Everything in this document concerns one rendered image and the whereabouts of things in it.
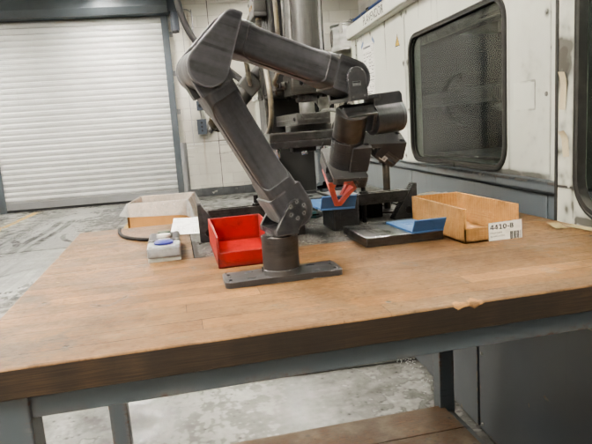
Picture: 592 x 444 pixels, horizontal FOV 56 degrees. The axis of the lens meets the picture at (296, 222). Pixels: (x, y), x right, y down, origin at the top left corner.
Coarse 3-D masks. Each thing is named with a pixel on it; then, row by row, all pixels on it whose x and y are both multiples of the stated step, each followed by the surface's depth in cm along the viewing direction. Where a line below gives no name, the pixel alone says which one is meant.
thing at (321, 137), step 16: (304, 96) 131; (304, 112) 132; (320, 112) 128; (288, 128) 133; (304, 128) 131; (320, 128) 132; (272, 144) 128; (288, 144) 129; (304, 144) 130; (320, 144) 131
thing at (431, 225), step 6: (390, 222) 128; (396, 222) 127; (402, 222) 127; (408, 222) 126; (414, 222) 114; (420, 222) 114; (426, 222) 114; (432, 222) 115; (438, 222) 115; (444, 222) 116; (402, 228) 120; (408, 228) 119; (414, 228) 115; (420, 228) 115; (426, 228) 115; (432, 228) 116; (438, 228) 116
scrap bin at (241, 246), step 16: (208, 224) 127; (224, 224) 129; (240, 224) 130; (256, 224) 131; (224, 240) 130; (240, 240) 128; (256, 240) 127; (224, 256) 105; (240, 256) 106; (256, 256) 107
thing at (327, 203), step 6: (324, 198) 108; (330, 198) 108; (348, 198) 109; (354, 198) 110; (318, 204) 115; (324, 204) 109; (330, 204) 109; (348, 204) 110; (354, 204) 111; (324, 210) 110; (330, 210) 110
